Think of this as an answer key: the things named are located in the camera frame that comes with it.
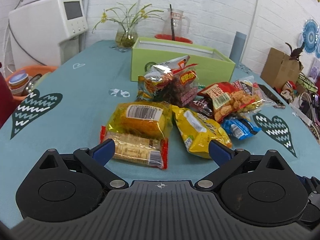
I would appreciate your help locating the brown cardboard box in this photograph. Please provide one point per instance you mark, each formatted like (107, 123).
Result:
(279, 69)

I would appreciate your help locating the black smartphone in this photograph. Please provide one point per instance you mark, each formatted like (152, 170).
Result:
(271, 96)

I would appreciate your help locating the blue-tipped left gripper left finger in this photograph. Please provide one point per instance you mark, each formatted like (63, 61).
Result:
(94, 161)

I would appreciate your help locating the blue decorative wall plates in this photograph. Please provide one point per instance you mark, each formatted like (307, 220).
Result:
(310, 37)

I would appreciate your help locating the yellow chips bag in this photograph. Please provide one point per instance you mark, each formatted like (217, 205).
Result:
(197, 131)

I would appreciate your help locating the red plastic basin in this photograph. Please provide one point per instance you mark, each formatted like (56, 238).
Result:
(176, 38)

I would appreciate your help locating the glass pitcher with straw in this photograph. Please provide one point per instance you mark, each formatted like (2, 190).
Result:
(175, 22)

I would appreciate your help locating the red fried snack bag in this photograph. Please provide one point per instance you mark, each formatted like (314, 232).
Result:
(226, 99)

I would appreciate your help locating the blue snack packet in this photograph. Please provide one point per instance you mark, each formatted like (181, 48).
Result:
(240, 128)

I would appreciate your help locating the glass vase with plant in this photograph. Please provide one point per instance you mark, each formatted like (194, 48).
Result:
(127, 20)

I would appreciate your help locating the grey cylinder speaker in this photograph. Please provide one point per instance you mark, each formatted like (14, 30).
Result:
(237, 47)

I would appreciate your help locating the clear macaroni snack bag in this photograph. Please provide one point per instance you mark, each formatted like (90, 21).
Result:
(251, 87)

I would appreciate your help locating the orange basin with bowls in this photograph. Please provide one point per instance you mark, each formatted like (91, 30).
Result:
(17, 81)

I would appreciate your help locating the yellow cake snack pack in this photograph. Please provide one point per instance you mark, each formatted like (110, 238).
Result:
(142, 118)

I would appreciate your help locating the white appliance with screen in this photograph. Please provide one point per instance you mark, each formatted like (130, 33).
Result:
(46, 32)

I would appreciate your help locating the red-edged cracker pack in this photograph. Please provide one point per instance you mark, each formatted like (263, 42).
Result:
(138, 150)

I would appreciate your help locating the dark red striped snack pack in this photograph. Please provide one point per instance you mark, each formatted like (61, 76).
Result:
(203, 106)

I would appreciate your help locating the red dates snack bag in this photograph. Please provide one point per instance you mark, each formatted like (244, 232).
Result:
(182, 88)

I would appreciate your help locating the green cardboard storage box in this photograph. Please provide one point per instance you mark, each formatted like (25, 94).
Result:
(211, 66)

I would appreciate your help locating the teal heart-pattern tablecloth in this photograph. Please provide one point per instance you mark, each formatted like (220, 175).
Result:
(92, 84)

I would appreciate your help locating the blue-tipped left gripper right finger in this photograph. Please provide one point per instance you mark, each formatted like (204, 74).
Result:
(229, 161)

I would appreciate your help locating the silver foil chips bag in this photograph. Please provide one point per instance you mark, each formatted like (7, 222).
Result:
(157, 77)

